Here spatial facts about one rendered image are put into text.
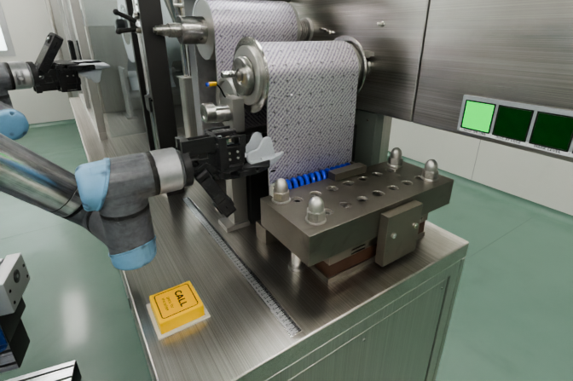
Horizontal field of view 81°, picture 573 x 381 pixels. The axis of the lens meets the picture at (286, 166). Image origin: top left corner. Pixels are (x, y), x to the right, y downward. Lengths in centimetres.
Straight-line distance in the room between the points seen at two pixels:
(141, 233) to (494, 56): 67
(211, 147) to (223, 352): 32
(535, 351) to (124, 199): 186
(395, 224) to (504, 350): 138
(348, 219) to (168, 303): 33
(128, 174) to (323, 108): 41
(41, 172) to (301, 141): 46
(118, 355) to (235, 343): 132
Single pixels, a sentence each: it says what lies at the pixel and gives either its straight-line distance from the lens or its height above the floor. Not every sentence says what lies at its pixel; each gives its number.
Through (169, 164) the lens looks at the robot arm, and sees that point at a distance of 57.
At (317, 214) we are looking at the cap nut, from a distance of 56.
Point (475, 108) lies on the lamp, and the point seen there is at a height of 120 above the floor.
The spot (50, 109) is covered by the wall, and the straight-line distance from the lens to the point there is 621.
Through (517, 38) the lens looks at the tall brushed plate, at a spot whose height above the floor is 132.
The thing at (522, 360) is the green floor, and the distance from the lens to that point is 197.
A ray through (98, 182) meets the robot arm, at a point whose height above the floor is 113.
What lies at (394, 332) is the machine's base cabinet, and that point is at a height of 76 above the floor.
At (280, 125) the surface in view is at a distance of 68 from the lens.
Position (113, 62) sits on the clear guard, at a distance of 160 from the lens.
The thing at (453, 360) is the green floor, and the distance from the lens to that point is 183.
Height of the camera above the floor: 133
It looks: 22 degrees down
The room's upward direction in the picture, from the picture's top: straight up
